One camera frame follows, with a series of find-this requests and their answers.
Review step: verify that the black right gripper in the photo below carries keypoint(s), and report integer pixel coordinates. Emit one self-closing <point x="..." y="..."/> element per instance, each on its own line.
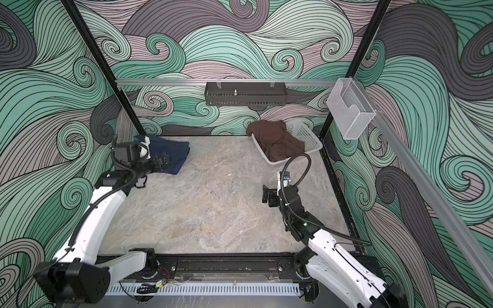
<point x="273" y="193"/>

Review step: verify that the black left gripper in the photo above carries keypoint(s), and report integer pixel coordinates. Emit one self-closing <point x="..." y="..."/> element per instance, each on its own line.
<point x="159" y="166"/>

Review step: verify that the blue denim jeans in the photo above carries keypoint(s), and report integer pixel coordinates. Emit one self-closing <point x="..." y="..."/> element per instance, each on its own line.
<point x="178" y="151"/>

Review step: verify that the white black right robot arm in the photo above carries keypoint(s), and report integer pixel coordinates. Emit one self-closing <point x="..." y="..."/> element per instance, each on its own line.
<point x="326" y="261"/>

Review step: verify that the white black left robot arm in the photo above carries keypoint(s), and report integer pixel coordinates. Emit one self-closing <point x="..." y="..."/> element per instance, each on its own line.
<point x="74" y="276"/>

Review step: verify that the brown trousers in basket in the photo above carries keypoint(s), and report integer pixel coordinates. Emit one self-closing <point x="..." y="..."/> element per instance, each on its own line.
<point x="274" y="139"/>

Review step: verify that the white plastic laundry basket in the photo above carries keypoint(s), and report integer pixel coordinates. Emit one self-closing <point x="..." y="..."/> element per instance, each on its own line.
<point x="300" y="131"/>

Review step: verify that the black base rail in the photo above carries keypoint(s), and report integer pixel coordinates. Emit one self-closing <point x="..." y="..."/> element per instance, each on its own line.
<point x="284" y="266"/>

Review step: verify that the clear wire mesh bin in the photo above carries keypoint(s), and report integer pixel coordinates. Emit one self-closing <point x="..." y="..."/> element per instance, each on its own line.
<point x="351" y="108"/>

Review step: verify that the aluminium rail back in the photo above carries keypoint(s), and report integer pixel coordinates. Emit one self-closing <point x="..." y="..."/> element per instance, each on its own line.
<point x="185" y="82"/>

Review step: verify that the aluminium rail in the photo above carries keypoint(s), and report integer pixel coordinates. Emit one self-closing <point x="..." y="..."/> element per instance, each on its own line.
<point x="466" y="241"/>
<point x="185" y="82"/>

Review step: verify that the white slotted cable duct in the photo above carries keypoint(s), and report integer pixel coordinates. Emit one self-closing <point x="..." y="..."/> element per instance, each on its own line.
<point x="229" y="289"/>

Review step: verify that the red black wires connector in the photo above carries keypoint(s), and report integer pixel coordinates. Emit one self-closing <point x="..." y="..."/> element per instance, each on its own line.
<point x="146" y="291"/>

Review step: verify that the black corner frame post left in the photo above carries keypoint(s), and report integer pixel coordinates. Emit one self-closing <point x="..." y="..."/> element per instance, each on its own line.
<point x="84" y="31"/>

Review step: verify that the black corner frame post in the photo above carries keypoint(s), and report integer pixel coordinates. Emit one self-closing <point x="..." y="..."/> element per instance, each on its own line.
<point x="368" y="37"/>
<point x="84" y="31"/>

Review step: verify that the aluminium rail right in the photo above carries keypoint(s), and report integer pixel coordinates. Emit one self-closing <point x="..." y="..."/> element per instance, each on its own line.
<point x="466" y="241"/>

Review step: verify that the black corner frame post right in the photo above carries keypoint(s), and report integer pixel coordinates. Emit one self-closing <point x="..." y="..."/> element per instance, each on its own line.
<point x="368" y="37"/>

